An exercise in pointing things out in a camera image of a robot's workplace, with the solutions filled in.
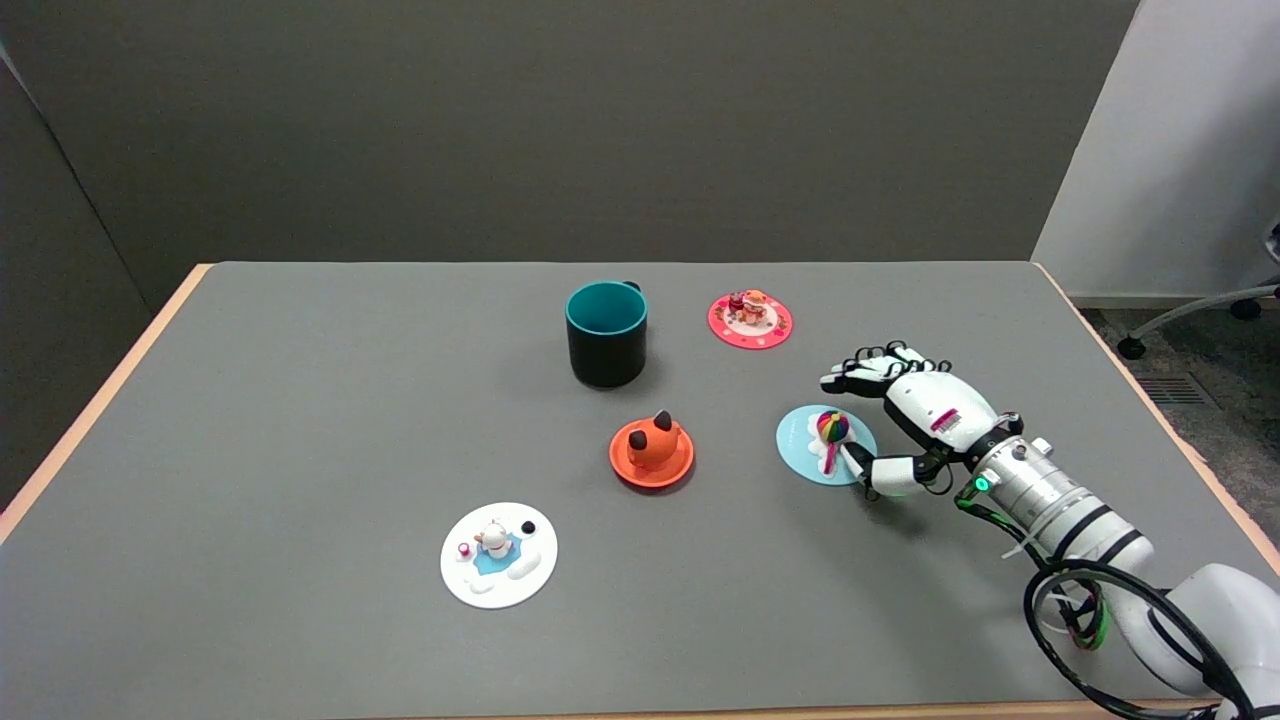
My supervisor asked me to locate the orange cup lid with fox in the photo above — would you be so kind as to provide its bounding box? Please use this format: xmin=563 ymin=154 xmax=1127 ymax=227
xmin=609 ymin=410 xmax=695 ymax=490

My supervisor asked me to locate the white cup lid with cat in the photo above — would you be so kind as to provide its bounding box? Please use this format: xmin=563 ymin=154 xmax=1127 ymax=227
xmin=440 ymin=502 xmax=559 ymax=610

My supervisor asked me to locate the office chair base with castors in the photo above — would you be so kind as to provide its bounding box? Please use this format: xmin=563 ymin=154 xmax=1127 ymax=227
xmin=1117 ymin=222 xmax=1280 ymax=361

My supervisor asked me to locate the pink cup lid with figures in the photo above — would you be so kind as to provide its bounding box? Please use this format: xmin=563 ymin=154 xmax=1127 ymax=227
xmin=707 ymin=289 xmax=794 ymax=351

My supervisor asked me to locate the black mug teal inside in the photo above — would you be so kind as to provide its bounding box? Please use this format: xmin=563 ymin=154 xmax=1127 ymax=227
xmin=565 ymin=281 xmax=649 ymax=390

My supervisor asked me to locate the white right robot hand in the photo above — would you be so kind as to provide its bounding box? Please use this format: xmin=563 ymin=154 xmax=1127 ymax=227
xmin=820 ymin=343 xmax=1023 ymax=500

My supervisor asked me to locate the light blue lid with lollipop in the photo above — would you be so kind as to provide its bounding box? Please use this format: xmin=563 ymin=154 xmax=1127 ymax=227
xmin=776 ymin=405 xmax=879 ymax=488

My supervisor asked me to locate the black looping robot cable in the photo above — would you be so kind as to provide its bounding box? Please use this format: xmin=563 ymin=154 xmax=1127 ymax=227
xmin=1024 ymin=558 xmax=1256 ymax=720

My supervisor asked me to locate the floor vent grille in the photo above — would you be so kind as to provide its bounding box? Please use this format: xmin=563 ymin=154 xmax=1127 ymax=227
xmin=1135 ymin=375 xmax=1217 ymax=409

